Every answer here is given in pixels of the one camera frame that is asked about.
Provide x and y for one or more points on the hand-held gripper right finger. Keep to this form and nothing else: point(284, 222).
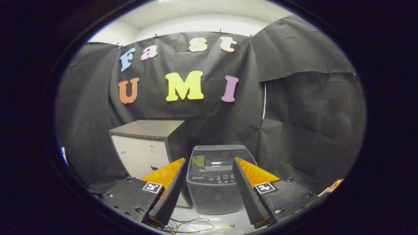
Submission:
point(249, 195)

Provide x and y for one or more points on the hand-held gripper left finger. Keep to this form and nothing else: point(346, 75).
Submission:
point(169, 195)

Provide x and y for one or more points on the grey washing machine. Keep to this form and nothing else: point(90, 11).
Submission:
point(209, 199)

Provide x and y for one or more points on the grey cabinet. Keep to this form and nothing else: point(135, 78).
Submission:
point(140, 153)

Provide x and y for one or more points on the orange cloth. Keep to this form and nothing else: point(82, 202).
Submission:
point(335, 185)

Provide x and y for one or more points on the blue white object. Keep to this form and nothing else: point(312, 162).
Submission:
point(64, 155)

